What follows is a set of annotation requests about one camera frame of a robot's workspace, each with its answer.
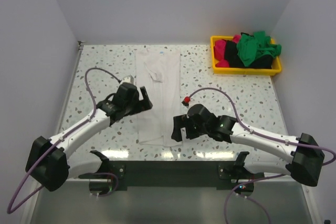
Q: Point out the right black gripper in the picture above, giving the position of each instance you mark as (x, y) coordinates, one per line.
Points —
(182, 127)

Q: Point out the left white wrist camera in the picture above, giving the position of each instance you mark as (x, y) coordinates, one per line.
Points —
(128, 79)

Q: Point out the pink t shirt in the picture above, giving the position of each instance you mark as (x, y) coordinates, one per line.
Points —
(220, 51)

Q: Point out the black t shirt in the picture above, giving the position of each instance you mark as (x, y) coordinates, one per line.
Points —
(245, 58)

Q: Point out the white t shirt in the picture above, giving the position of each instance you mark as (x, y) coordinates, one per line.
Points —
(159, 73)

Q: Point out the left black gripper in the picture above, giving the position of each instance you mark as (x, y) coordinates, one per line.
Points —
(140, 102)

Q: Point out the yellow plastic bin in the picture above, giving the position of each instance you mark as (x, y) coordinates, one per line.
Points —
(276, 64)

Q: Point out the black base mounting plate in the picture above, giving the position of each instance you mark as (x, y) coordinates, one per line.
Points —
(222, 175)

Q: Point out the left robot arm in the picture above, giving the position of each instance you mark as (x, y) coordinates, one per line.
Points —
(48, 158)

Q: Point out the green t shirt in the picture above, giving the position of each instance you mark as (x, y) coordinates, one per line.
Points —
(260, 41)

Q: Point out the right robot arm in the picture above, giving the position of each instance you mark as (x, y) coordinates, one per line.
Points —
(301, 158)

